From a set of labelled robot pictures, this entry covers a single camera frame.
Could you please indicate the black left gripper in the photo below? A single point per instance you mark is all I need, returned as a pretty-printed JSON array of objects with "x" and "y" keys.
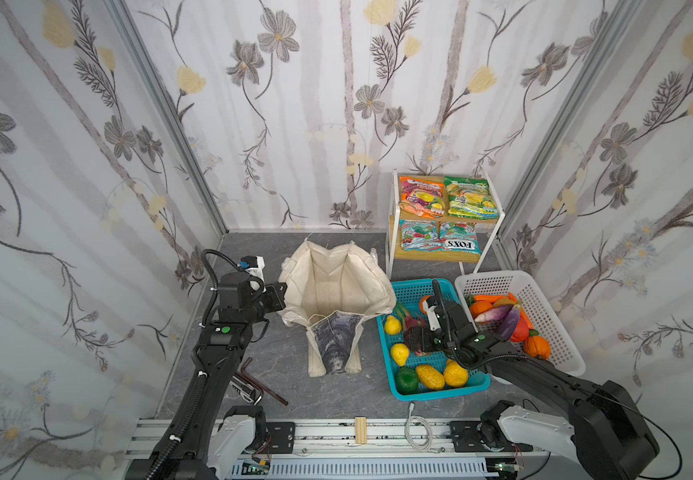
[{"x": 272, "y": 297}]

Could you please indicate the pink dragon fruit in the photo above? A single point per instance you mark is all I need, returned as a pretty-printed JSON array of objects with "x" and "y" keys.
[{"x": 403, "y": 315}]

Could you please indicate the yellow lemon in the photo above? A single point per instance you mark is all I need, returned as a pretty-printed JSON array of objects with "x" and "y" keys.
[
  {"x": 392, "y": 326},
  {"x": 399, "y": 353}
]

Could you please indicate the cream canvas grocery bag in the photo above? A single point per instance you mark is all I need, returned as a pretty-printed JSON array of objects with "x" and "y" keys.
[{"x": 332, "y": 293}]

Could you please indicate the orange candy bag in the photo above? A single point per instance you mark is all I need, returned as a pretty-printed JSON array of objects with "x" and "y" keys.
[{"x": 421, "y": 198}]

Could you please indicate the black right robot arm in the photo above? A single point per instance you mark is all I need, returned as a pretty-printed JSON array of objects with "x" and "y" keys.
[{"x": 568, "y": 395}]

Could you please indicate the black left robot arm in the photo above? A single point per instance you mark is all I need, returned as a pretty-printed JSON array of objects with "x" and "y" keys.
[{"x": 194, "y": 446}]

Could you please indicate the Fox's candy bag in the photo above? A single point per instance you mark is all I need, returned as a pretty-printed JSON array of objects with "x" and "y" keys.
[{"x": 459, "y": 237}]

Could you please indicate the teal red candy bag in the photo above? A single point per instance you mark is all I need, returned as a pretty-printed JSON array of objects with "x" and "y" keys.
[{"x": 419, "y": 236}]

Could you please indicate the green candy bag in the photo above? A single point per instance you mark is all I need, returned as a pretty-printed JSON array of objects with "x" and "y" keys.
[{"x": 470, "y": 198}]

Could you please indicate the yellow pear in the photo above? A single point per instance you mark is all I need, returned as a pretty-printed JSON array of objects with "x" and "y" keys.
[{"x": 454, "y": 375}]

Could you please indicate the orange fruit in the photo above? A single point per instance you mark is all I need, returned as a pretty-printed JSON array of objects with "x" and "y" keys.
[{"x": 423, "y": 304}]

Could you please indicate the purple eggplant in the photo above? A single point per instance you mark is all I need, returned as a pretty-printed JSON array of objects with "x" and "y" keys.
[{"x": 506, "y": 319}]

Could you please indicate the yellow oval mango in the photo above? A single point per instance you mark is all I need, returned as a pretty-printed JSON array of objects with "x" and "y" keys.
[{"x": 430, "y": 378}]

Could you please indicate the teal plastic basket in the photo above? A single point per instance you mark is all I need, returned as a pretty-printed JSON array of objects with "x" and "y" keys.
[{"x": 408, "y": 293}]

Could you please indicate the red pepper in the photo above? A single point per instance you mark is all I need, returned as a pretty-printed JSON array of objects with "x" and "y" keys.
[{"x": 521, "y": 332}]

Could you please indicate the small orange pumpkin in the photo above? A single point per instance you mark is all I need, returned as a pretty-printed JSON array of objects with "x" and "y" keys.
[{"x": 537, "y": 347}]

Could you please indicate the dark allen key tools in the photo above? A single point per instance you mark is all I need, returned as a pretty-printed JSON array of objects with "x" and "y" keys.
[{"x": 251, "y": 389}]

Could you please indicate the white plastic basket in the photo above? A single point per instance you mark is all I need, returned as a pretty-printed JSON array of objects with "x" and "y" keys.
[{"x": 565, "y": 356}]

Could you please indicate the white wooden shelf rack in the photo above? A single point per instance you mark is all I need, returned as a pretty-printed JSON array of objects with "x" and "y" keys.
[{"x": 486, "y": 230}]

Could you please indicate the small wooden block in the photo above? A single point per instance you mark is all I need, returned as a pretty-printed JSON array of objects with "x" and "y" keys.
[{"x": 360, "y": 431}]

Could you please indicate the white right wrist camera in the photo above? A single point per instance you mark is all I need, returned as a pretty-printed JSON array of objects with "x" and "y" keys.
[{"x": 432, "y": 319}]

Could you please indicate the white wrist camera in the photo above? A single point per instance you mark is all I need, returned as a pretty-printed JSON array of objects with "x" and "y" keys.
[
  {"x": 432, "y": 319},
  {"x": 254, "y": 265}
]

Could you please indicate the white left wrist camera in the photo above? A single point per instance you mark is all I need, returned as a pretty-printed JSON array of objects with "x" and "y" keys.
[{"x": 254, "y": 265}]

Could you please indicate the aluminium rail frame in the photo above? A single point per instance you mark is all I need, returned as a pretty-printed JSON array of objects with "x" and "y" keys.
[{"x": 352, "y": 447}]

